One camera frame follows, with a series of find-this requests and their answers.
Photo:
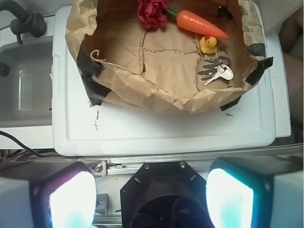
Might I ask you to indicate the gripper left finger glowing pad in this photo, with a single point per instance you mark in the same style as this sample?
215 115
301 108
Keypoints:
63 195

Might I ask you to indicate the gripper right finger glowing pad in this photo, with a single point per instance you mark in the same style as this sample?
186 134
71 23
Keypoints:
239 192

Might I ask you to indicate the silver key bunch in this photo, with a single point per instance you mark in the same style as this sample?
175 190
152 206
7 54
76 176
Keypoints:
216 67

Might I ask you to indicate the brown paper bag tray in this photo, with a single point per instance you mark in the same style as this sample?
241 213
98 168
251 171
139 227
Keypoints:
123 63

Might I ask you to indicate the yellow rubber duck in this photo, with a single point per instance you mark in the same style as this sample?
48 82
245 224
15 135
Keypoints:
208 44

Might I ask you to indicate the grey toy faucet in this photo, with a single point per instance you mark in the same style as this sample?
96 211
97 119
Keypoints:
25 20

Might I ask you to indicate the orange plastic carrot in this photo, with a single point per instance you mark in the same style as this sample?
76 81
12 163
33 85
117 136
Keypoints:
192 22

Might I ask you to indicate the red fabric flower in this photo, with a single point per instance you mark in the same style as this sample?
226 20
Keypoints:
150 13

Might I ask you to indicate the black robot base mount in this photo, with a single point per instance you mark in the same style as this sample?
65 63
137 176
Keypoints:
165 195

